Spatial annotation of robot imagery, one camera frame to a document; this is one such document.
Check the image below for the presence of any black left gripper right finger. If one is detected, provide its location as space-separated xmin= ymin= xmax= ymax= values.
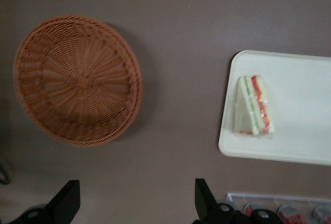
xmin=194 ymin=178 xmax=218 ymax=224

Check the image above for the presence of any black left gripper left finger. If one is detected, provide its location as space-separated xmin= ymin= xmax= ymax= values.
xmin=45 ymin=180 xmax=81 ymax=224

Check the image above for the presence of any triangle sandwich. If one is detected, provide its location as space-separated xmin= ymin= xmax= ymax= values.
xmin=232 ymin=75 xmax=276 ymax=139

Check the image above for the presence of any round brown wicker basket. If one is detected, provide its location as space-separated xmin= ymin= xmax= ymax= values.
xmin=12 ymin=14 xmax=144 ymax=147

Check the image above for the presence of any beige plastic tray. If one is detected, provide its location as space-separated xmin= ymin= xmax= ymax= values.
xmin=218 ymin=50 xmax=331 ymax=167

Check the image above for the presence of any clear acrylic bottle rack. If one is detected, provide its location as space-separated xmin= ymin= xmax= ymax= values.
xmin=227 ymin=192 xmax=331 ymax=224

